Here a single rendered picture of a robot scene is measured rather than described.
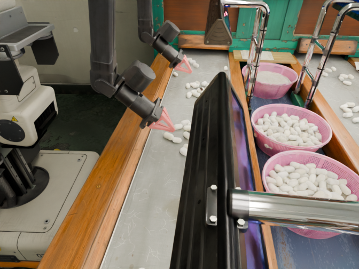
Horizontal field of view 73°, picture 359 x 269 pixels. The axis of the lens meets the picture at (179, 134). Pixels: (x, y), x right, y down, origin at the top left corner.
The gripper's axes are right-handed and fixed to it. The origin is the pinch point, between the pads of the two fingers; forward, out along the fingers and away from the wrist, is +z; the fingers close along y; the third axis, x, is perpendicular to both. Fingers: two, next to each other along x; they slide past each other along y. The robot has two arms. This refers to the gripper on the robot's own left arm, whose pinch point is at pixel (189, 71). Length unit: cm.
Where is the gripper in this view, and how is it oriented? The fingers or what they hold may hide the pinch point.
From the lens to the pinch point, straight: 112.6
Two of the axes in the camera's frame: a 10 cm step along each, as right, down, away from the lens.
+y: 1.4, -6.0, 7.9
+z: 7.5, 5.8, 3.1
